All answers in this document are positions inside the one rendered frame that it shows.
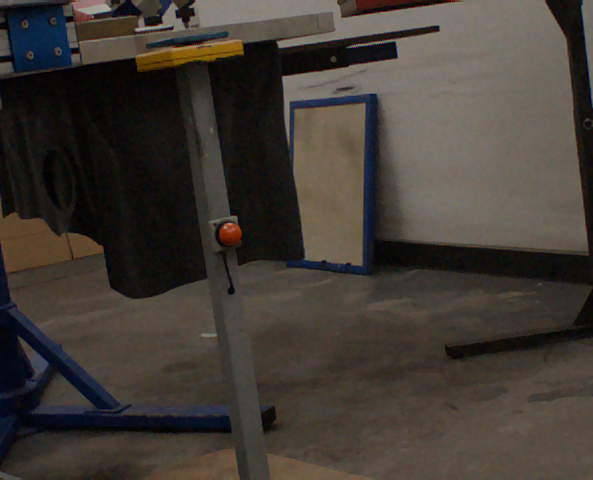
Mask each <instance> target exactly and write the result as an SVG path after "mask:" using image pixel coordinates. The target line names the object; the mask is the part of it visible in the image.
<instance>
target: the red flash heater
mask: <svg viewBox="0 0 593 480"><path fill-rule="evenodd" d="M456 1H463V0H337V5H339V6H340V13H341V18H349V17H355V16H362V15H368V14H375V13H382V12H389V11H396V10H403V9H409V8H416V7H423V6H430V5H437V4H444V3H449V2H456Z"/></svg>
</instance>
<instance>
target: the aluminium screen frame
mask: <svg viewBox="0 0 593 480"><path fill-rule="evenodd" d="M225 30H227V31H229V36H228V37H224V38H219V39H214V40H209V41H203V43H204V44H210V43H217V42H225V41H233V40H241V41H242V44H247V43H254V42H262V41H269V40H277V39H284V38H290V39H294V38H291V37H296V38H300V37H299V36H301V37H305V36H306V35H307V36H311V35H317V34H322V33H327V32H333V31H335V27H334V20H333V12H324V13H317V14H308V15H300V16H292V17H283V18H276V19H268V20H259V21H251V22H243V23H236V24H227V25H219V26H211V27H202V28H195V29H187V30H179V31H162V32H154V33H146V34H138V35H130V36H122V37H113V38H106V39H98V40H90V41H81V42H79V46H80V52H81V58H82V66H84V65H91V64H99V63H107V62H113V61H121V60H128V59H136V56H138V55H142V54H147V53H152V52H157V51H162V50H167V49H172V47H173V46H168V47H160V48H152V49H147V47H146V44H147V43H149V42H153V41H157V40H162V39H167V38H172V37H178V36H186V35H194V34H201V33H209V32H217V31H225ZM284 40H288V39H284Z"/></svg>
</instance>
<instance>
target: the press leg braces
mask: <svg viewBox="0 0 593 480"><path fill-rule="evenodd" d="M5 314H6V319H7V323H8V326H9V327H10V328H11V329H12V330H13V331H14V332H15V333H16V334H18V335H19V336H20V337H21V338H22V339H23V340H24V341H25V342H26V343H28V344H29V345H30V346H31V348H32V349H33V350H34V351H35V352H36V353H38V354H39V355H40V356H41V357H42V358H43V359H44V360H45V361H46V362H47V363H49V364H50V365H52V366H53V367H54V368H55V369H56V370H57V371H58V372H59V373H60V374H62V375H63V376H64V377H65V378H66V379H67V380H68V381H69V382H70V384H71V385H72V386H73V387H74V388H76V389H77V390H78V391H79V392H80V393H81V394H82V395H83V396H84V397H85V398H86V399H87V400H88V401H89V402H90V403H91V404H93V405H94V407H90V408H88V409H86V410H84V413H117V412H119V411H121V410H123V409H126V408H128V407H130V406H132V404H120V403H119V402H118V401H117V400H116V399H115V398H114V397H113V396H111V395H110V393H109V392H108V391H107V390H106V389H105V388H104V387H103V386H102V385H101V384H100V383H99V382H98V381H96V380H95V379H94V378H93V377H92V376H91V375H90V374H89V373H88V372H87V371H86V370H85V369H84V368H82V367H80V366H79V365H78V364H77V363H76V362H75V361H74V360H73V359H72V358H71V357H69V355H68V354H67V353H66V352H65V351H64V350H63V349H62V348H61V347H59V346H58V345H57V344H56V343H55V342H54V341H53V340H52V339H51V338H50V337H48V336H47V335H46V334H45V333H44V332H43V331H42V330H41V329H40V328H38V327H37V326H36V325H35V324H33V323H32V322H31V321H30V320H29V319H28V318H27V317H26V316H25V315H24V314H23V313H21V312H20V311H19V310H18V309H17V308H16V307H15V308H12V309H10V310H7V311H6V313H5ZM19 345H20V350H21V356H22V361H23V366H24V371H25V377H26V381H32V382H33V381H36V380H37V378H38V377H39V375H40V373H41V371H35V372H34V370H33V368H32V364H31V362H30V360H29V358H28V356H27V354H26V352H25V350H24V348H23V346H22V344H21V342H20V340H19ZM0 439H1V436H0Z"/></svg>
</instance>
